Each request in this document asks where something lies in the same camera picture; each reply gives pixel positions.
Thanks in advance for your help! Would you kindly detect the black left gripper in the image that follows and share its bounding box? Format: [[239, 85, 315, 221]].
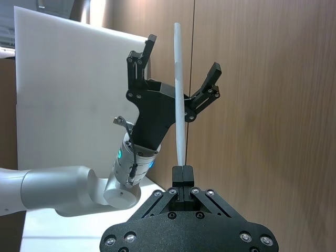
[[126, 34, 223, 151]]

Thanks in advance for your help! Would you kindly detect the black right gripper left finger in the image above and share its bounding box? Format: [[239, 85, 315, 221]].
[[130, 165, 184, 222]]

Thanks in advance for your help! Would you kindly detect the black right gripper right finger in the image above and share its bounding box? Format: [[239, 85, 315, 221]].
[[183, 165, 237, 219]]

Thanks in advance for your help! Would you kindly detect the thin white plastic stick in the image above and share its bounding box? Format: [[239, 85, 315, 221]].
[[173, 22, 188, 167]]

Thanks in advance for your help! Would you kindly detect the white plastic board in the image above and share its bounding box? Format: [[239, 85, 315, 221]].
[[13, 5, 149, 170]]

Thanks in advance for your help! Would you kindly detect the grey window blind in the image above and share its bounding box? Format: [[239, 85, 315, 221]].
[[0, 0, 17, 49]]

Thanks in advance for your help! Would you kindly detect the thin dark wrist cable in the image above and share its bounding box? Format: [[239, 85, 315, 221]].
[[112, 115, 140, 185]]

